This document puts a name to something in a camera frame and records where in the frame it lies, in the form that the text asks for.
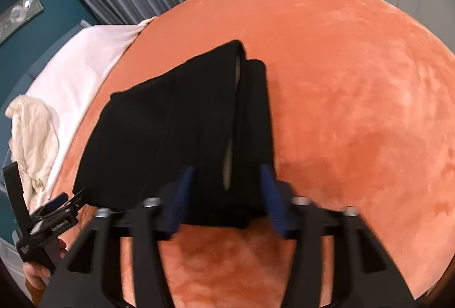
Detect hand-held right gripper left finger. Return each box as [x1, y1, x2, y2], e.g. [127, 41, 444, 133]
[39, 166, 196, 308]

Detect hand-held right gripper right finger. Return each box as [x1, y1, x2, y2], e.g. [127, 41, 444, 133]
[259, 164, 416, 308]

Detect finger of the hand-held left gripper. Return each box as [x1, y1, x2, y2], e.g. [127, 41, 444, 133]
[66, 188, 86, 213]
[38, 194, 69, 213]

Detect black pants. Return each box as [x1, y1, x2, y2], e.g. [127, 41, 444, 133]
[72, 40, 278, 229]

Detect person's left hand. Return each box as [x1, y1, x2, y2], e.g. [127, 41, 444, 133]
[22, 239, 69, 289]

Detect cream quilted cloth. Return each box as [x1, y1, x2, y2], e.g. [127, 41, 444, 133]
[5, 95, 59, 212]

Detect orange plush blanket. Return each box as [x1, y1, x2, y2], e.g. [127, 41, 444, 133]
[46, 0, 455, 308]

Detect white bed sheet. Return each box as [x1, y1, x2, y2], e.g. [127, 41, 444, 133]
[26, 17, 159, 195]

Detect glass wall picture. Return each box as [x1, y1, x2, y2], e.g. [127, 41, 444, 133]
[0, 0, 45, 43]

